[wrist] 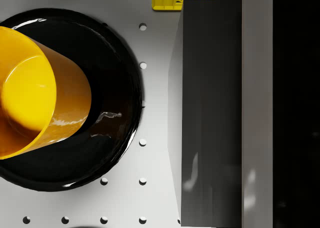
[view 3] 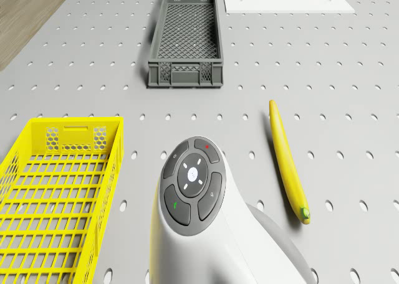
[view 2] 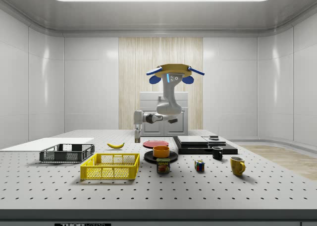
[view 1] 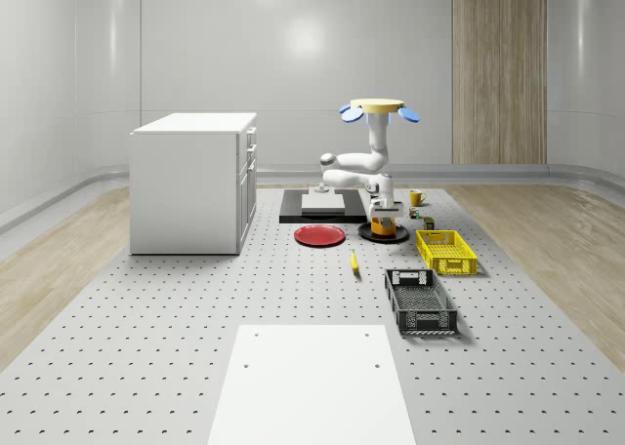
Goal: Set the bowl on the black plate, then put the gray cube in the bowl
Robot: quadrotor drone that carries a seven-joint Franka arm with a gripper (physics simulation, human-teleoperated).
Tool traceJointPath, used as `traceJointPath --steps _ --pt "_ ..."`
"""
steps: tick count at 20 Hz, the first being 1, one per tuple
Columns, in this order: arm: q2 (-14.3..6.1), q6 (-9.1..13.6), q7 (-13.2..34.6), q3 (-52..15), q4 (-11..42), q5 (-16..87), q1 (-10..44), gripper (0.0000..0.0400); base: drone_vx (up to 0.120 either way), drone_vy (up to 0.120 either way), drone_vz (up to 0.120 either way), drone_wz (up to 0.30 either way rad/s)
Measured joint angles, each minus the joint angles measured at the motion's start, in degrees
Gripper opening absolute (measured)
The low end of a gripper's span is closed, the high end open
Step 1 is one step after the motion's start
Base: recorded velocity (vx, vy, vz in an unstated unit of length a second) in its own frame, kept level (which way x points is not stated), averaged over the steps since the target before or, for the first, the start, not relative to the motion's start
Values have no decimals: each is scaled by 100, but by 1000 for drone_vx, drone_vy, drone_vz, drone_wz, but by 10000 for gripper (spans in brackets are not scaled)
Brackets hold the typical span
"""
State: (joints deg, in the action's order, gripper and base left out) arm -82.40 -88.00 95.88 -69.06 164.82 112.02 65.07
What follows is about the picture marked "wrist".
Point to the grey cube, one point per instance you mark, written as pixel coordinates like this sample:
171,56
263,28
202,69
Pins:
212,108

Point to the black plate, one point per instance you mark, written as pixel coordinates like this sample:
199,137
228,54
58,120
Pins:
107,63

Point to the yellow bowl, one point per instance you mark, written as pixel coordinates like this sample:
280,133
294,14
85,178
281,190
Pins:
27,95

